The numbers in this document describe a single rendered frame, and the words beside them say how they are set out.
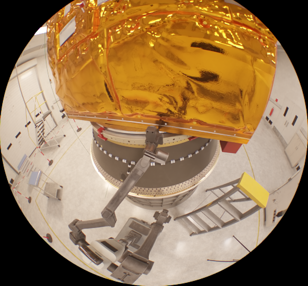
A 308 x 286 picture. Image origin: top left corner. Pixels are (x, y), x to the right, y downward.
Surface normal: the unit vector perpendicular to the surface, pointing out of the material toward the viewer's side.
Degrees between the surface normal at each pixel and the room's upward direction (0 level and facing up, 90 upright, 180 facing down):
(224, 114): 91
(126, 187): 35
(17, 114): 90
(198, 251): 0
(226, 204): 0
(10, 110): 90
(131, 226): 0
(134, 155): 62
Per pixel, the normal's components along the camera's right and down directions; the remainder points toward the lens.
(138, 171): 0.16, -0.21
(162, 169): 0.06, 0.21
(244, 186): -0.06, -0.77
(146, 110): -0.16, 0.75
